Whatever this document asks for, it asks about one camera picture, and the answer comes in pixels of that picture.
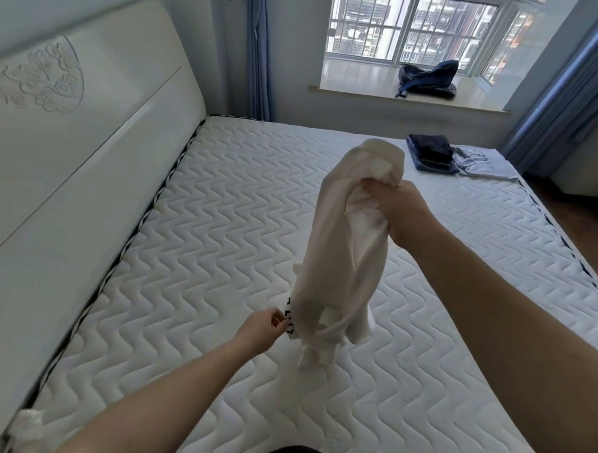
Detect white carved headboard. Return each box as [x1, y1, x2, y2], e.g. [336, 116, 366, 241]
[0, 0, 213, 450]

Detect blue curtain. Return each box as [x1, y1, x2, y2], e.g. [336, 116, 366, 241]
[241, 0, 276, 121]
[499, 0, 598, 179]

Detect window with metal bars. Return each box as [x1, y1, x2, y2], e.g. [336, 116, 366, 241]
[325, 0, 552, 88]

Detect white quilted mattress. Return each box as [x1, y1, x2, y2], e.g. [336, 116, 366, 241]
[22, 107, 598, 453]

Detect dark blue backpack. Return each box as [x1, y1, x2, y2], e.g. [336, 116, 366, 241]
[395, 58, 460, 101]

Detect folded dark blue garment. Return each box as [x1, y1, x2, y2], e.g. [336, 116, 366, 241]
[405, 134, 462, 175]

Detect person's right hand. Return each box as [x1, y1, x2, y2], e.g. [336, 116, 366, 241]
[360, 178, 447, 253]

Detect person's left forearm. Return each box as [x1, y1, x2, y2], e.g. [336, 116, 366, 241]
[54, 328, 253, 453]

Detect person's left hand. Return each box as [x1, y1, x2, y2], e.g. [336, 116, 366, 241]
[232, 305, 291, 360]

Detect folded light grey garment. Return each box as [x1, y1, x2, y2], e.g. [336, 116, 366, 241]
[450, 146, 521, 182]

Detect white garment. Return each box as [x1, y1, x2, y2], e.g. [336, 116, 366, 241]
[282, 135, 406, 372]

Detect white crumpled cloth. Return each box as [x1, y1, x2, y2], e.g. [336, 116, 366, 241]
[3, 408, 59, 453]

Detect white window sill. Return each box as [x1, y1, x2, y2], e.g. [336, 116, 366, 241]
[307, 56, 513, 114]

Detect person's right forearm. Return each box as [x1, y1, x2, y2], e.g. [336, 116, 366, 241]
[399, 220, 598, 453]

